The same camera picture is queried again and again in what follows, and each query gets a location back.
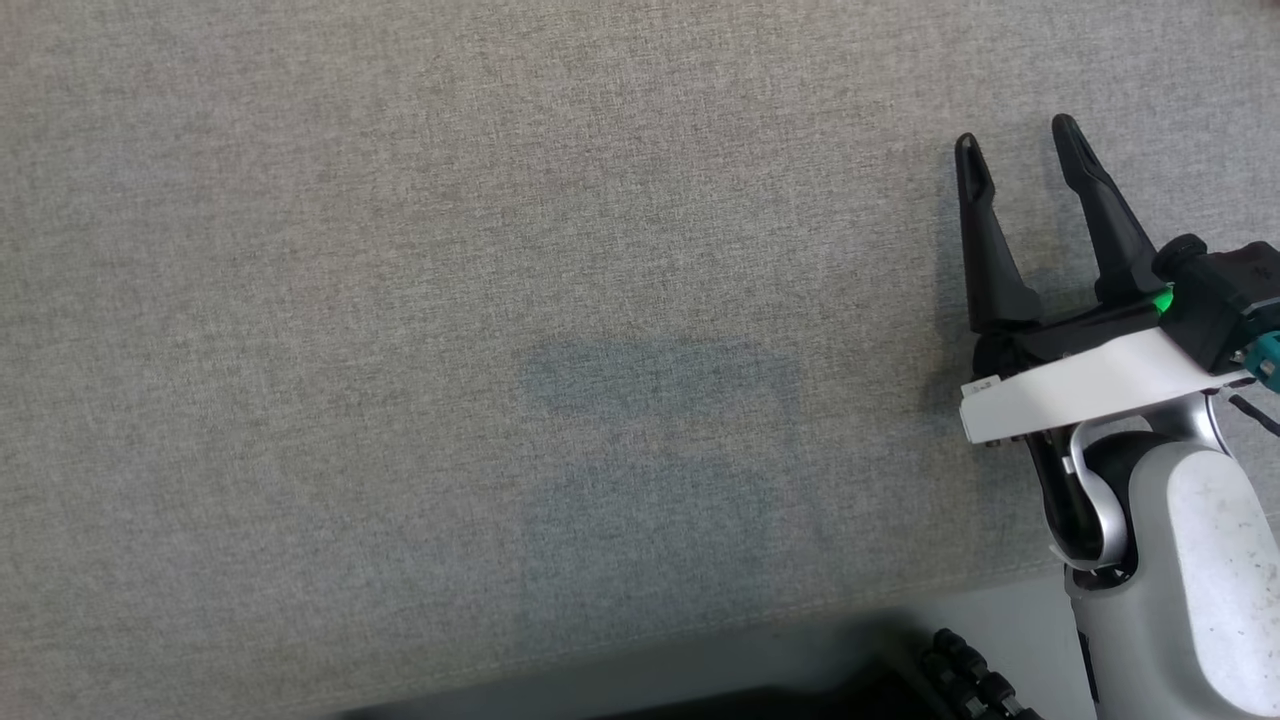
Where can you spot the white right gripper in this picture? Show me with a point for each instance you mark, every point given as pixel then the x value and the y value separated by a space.
pixel 1080 385

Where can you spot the grey fabric sofa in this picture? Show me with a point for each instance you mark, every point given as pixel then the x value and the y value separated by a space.
pixel 400 300

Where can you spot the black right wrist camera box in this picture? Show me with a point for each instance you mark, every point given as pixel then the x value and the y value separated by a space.
pixel 1220 300

